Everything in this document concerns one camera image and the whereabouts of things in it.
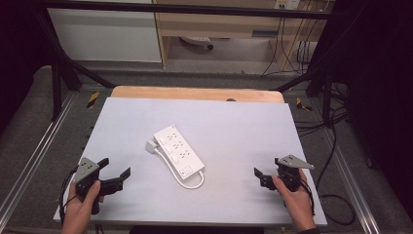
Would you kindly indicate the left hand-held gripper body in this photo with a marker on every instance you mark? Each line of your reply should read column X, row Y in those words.
column 85, row 169

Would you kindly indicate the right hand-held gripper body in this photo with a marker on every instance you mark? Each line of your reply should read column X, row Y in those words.
column 289, row 174

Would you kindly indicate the white plug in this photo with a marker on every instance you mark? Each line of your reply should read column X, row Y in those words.
column 151, row 146

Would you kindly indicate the white power strip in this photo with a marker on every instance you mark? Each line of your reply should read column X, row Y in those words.
column 178, row 151

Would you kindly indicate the person's right hand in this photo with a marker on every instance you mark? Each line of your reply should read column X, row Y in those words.
column 297, row 204

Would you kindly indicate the person's left hand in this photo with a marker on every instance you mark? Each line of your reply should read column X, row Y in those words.
column 78, row 209

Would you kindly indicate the wooden table board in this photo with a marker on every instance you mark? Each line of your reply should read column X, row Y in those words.
column 195, row 94

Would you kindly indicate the white cabinet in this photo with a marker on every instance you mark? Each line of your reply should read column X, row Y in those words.
column 104, row 35

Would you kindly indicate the black curtain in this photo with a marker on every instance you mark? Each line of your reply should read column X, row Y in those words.
column 380, row 81
column 19, row 48

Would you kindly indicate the white device under desk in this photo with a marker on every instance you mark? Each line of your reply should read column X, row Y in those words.
column 196, row 40

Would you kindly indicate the light wooden desk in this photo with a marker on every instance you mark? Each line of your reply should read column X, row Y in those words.
column 220, row 24

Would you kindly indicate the aluminium floor rail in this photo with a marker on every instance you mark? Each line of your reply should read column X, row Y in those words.
column 35, row 152
column 354, row 182

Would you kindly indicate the white wall socket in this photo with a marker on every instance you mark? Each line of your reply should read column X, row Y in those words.
column 287, row 4

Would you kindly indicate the black metal frame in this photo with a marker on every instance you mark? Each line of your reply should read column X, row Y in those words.
column 195, row 9

